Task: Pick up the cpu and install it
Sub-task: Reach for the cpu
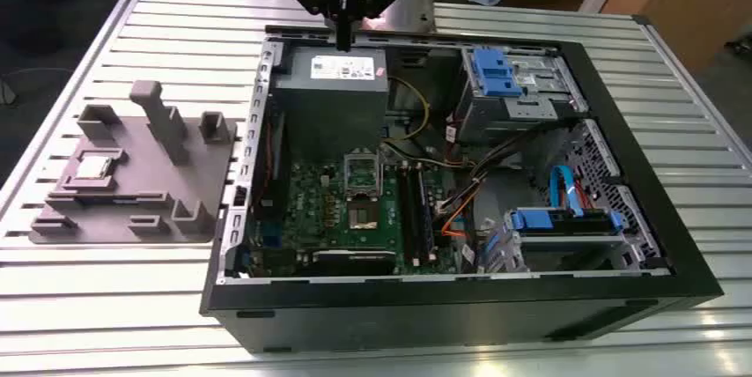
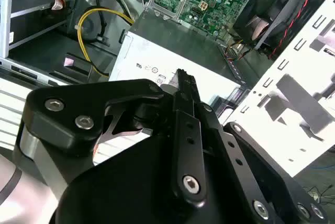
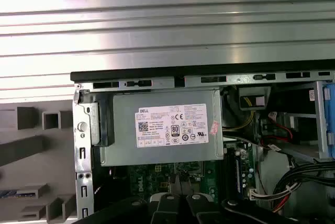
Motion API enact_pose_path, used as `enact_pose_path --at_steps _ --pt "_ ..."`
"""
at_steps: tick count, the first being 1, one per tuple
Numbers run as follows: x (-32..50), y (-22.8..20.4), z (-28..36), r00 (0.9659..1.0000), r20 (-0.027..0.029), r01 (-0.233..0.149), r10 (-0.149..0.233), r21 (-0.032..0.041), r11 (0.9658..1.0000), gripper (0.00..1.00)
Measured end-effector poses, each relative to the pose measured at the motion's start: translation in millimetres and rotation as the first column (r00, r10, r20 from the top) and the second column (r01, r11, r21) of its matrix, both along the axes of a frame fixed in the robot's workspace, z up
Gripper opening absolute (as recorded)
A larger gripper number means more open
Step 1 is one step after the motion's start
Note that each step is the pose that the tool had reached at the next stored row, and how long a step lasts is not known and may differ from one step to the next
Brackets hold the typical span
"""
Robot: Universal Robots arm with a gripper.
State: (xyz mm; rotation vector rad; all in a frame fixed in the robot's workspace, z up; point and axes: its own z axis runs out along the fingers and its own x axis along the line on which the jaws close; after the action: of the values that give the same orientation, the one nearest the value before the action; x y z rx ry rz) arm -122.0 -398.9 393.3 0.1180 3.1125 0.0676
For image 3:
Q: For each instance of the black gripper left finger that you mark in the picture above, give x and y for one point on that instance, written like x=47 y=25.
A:
x=167 y=208

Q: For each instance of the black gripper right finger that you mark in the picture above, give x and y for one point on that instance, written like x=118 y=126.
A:
x=201 y=208

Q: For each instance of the green motherboard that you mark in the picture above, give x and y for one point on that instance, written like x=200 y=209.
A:
x=209 y=179

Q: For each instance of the grey power supply unit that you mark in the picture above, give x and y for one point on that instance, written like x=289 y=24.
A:
x=125 y=135

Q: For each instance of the black PC case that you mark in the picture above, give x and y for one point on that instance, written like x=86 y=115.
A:
x=83 y=140

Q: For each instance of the grey parts rack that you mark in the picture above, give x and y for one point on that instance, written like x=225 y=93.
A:
x=57 y=161

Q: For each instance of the grey metal drive cage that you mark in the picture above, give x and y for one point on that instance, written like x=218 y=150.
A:
x=320 y=119

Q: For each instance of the blue plastic drive latch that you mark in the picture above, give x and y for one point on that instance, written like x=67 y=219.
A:
x=330 y=119

